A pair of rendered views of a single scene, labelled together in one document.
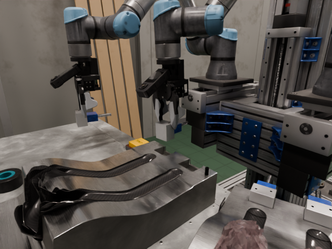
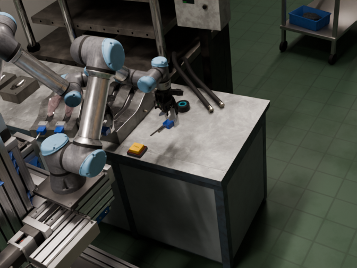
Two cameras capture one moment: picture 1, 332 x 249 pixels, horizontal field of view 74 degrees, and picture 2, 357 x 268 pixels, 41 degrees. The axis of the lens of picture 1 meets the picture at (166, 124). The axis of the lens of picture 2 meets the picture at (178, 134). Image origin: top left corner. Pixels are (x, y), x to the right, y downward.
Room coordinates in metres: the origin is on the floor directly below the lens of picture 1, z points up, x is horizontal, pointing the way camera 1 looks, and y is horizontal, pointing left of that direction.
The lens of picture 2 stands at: (2.70, -0.24, 2.38)
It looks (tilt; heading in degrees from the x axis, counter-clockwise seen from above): 38 degrees down; 163
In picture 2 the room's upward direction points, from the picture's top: 9 degrees counter-clockwise
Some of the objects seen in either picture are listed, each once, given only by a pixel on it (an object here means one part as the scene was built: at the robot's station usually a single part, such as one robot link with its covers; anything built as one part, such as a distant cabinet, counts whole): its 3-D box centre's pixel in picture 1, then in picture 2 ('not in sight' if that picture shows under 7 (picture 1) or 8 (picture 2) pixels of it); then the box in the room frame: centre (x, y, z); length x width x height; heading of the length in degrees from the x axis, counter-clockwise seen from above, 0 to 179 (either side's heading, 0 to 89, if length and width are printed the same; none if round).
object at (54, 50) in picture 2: not in sight; (122, 40); (-0.61, 0.44, 0.75); 1.30 x 0.84 x 0.06; 40
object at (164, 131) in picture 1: (175, 126); (103, 132); (0.70, -0.03, 0.93); 0.13 x 0.05 x 0.05; 135
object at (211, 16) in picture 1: (203, 21); (72, 82); (0.68, -0.11, 1.25); 0.11 x 0.11 x 0.08; 78
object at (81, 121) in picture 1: (94, 116); (167, 125); (0.82, 0.28, 0.93); 0.13 x 0.05 x 0.05; 117
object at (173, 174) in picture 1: (107, 176); (117, 99); (0.42, 0.13, 0.92); 0.35 x 0.16 x 0.09; 130
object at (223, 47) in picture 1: (222, 42); (59, 152); (1.11, -0.27, 1.20); 0.13 x 0.12 x 0.14; 39
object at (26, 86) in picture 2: not in sight; (19, 89); (-0.19, -0.39, 0.83); 0.20 x 0.15 x 0.07; 130
